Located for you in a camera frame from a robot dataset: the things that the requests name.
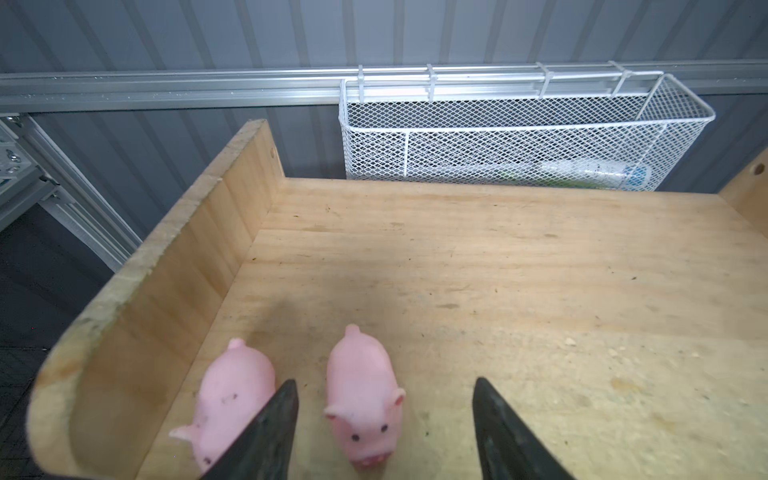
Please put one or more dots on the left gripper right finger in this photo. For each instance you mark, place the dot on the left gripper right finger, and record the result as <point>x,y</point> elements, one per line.
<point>507,448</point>

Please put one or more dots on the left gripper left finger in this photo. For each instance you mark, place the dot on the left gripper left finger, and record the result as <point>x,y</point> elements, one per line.
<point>263,450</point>

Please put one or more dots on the pink pig toy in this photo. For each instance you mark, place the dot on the pink pig toy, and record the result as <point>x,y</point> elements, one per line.
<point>364,400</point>
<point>235,388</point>

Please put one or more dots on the wooden two-tier shelf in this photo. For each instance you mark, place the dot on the wooden two-tier shelf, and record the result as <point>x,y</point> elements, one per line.
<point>628,330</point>

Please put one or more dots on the white tube in basket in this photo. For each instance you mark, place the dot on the white tube in basket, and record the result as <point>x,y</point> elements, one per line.
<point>585,173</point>

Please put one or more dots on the white wire mesh basket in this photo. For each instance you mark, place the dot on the white wire mesh basket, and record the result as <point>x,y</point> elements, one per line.
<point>451,126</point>

